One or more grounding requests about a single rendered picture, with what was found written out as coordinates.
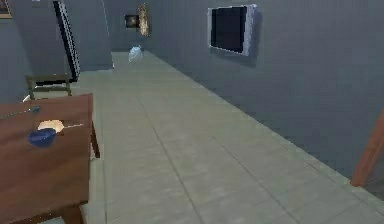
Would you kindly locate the pale blue glass vase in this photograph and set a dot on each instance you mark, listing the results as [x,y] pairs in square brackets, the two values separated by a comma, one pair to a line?
[135,53]

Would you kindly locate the small dark framed picture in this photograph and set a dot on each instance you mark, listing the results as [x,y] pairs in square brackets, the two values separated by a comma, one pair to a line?
[132,21]

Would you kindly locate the thin pale stick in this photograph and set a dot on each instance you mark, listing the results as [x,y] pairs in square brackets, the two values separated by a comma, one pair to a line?
[74,125]

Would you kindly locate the cream round bread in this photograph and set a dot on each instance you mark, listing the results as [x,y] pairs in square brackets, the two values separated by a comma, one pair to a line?
[51,125]

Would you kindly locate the blue bowl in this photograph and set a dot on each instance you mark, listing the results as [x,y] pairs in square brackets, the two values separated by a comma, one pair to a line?
[41,137]

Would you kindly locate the brown wooden table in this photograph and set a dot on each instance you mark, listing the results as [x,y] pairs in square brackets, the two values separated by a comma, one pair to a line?
[46,166]

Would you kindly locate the thin grey utensil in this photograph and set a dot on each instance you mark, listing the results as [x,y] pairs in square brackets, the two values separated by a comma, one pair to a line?
[20,112]

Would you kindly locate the golden wall ornament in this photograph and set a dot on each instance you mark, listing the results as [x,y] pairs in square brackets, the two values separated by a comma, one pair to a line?
[143,20]

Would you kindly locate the orange brown wooden post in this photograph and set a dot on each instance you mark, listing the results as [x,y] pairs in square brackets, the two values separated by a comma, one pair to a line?
[368,151]

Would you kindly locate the brown framed wall picture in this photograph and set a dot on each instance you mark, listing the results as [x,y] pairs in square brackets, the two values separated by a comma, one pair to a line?
[4,8]

